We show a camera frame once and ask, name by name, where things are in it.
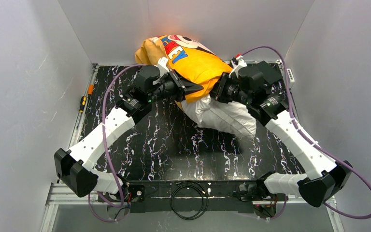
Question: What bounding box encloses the aluminium frame rail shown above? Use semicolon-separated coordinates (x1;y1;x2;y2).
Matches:
41;183;345;232

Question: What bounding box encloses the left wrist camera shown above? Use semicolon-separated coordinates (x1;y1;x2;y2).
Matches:
157;57;170;77

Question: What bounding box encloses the yellow handled screwdriver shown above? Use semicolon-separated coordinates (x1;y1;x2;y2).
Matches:
79;84;94;113

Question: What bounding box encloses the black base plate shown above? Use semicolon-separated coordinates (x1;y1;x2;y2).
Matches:
97;180;288;215

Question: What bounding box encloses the white power strip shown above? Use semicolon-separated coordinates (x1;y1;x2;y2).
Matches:
285;68;295;89

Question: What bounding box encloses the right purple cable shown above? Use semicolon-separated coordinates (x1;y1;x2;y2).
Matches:
241;45;371;221

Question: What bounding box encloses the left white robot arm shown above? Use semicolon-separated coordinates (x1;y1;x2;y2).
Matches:
54;65;203;198

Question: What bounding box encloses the orange printed pillowcase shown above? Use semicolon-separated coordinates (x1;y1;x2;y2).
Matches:
135;35;231;111

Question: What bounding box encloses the white pillow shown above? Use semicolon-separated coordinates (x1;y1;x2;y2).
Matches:
176;95;257;139

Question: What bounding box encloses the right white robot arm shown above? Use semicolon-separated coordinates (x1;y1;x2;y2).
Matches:
210;61;350;207

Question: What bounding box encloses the black cable loop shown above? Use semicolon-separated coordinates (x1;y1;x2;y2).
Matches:
170;181;209;221

